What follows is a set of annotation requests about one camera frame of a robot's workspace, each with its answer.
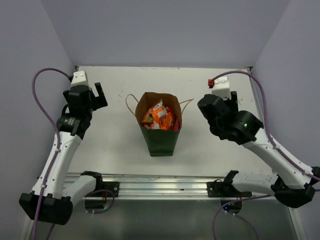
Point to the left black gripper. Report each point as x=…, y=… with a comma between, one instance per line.
x=98, y=101

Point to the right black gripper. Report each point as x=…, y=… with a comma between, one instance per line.
x=233, y=104

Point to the orange snack packet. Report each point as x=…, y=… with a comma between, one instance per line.
x=158, y=117

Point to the pink candy packet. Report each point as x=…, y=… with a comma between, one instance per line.
x=176, y=125

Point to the green paper bag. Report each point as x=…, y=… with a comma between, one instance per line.
x=160, y=143

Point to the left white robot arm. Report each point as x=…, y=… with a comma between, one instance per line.
x=49, y=201

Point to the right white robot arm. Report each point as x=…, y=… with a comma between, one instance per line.
x=291, y=183

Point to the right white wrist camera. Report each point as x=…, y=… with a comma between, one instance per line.
x=220, y=87

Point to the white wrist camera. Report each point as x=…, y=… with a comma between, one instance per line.
x=220, y=87
x=79, y=78

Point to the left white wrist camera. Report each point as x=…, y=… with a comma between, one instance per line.
x=79, y=78

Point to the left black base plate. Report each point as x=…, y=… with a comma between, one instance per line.
x=105, y=189

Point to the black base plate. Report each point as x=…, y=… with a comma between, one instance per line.
x=221, y=189
x=105, y=189

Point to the aluminium front rail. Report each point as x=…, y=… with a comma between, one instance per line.
x=153, y=187

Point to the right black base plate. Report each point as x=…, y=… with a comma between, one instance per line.
x=221, y=189

